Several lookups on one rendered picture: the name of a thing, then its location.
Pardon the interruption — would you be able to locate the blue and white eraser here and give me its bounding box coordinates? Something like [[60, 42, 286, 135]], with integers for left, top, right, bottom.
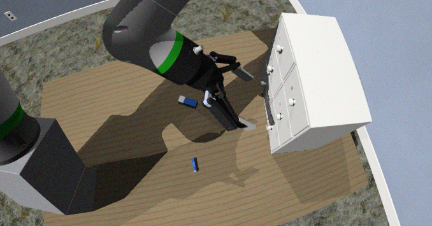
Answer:
[[178, 96, 198, 108]]

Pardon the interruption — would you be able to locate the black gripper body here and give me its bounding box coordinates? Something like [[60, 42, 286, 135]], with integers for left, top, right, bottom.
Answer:
[[186, 54, 224, 94]]

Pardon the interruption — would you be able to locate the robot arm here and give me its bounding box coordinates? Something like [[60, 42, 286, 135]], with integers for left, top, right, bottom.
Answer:
[[0, 0, 204, 166]]

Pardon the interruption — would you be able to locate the white chest of drawers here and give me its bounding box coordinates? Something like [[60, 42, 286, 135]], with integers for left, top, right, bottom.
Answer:
[[261, 13, 372, 154]]

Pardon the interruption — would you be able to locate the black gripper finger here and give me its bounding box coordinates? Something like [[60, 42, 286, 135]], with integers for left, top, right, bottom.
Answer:
[[207, 51, 254, 82], [201, 78, 256, 131]]

